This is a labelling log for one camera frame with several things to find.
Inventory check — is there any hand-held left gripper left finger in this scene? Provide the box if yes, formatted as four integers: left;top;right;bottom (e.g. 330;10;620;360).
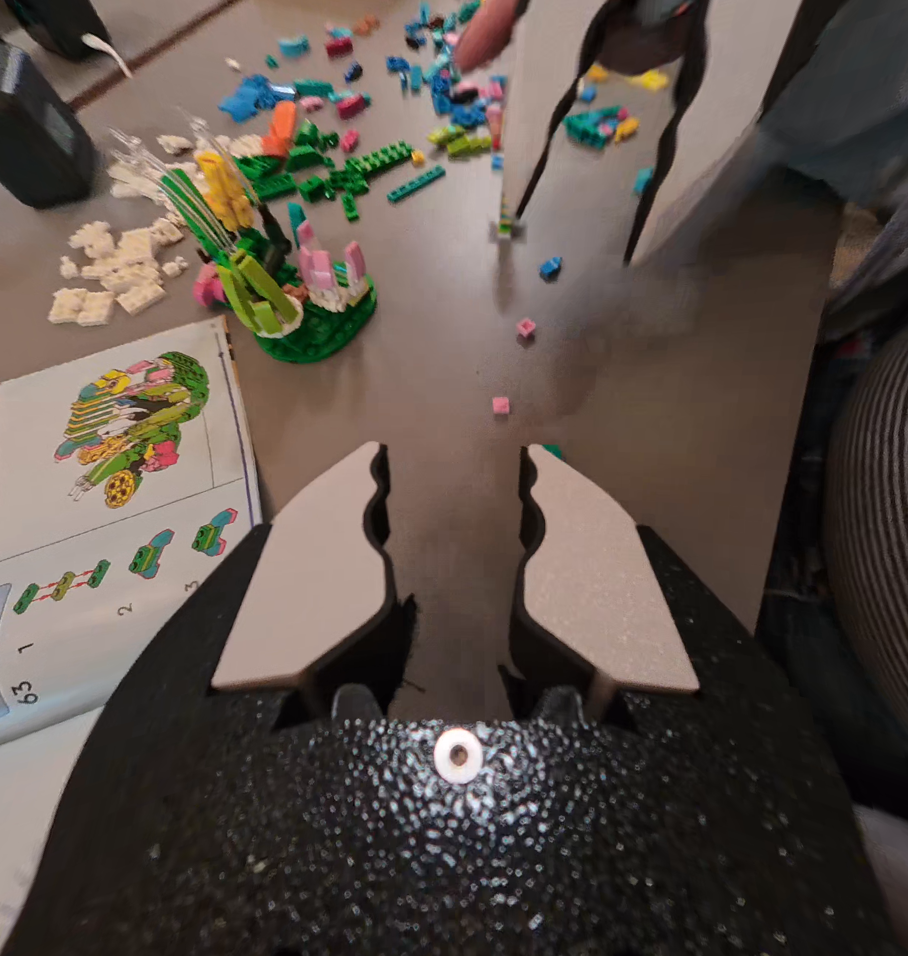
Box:
211;441;418;711

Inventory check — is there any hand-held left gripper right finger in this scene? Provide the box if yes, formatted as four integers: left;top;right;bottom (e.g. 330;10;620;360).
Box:
508;444;701;703

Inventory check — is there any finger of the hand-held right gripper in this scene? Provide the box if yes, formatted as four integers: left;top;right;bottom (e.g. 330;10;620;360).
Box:
495;0;619;240
622;0;806;266

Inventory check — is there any small multicoloured brick stack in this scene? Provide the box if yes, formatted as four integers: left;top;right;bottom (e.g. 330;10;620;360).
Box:
490;194;526;243

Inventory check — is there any person's right forearm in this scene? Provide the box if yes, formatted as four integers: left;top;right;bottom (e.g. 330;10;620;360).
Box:
753;0;908;225

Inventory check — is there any person's right hand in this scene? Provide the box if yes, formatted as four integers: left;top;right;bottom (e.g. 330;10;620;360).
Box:
453;0;521;72

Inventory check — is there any pile of mixed coloured bricks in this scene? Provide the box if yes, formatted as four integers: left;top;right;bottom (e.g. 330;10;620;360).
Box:
219;0;672;199

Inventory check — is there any teal long plate brick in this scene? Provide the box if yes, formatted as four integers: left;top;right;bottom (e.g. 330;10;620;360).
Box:
387;164;448;204

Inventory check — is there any pile of green bricks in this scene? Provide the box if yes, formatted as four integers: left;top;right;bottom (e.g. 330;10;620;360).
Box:
233;119;425;224

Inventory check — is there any brick instruction booklet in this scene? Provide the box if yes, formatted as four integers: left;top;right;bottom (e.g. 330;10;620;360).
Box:
0;315;263;755

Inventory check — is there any brick flower model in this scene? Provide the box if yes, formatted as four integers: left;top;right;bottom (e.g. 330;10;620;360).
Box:
107;108;380;365

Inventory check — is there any orange brick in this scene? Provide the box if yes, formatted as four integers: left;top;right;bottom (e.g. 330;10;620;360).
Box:
262;101;300;159

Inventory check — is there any grey striped sweater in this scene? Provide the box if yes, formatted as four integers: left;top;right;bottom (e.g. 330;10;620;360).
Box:
816;172;908;755

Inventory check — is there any pile of white bricks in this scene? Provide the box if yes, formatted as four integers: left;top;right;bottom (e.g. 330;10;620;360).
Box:
47;130;268;327

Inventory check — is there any black device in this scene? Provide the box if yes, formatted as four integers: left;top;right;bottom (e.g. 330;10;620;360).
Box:
0;41;98;210
6;0;115;61

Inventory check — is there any white cable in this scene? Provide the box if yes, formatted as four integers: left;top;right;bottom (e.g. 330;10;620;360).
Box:
81;32;134;79

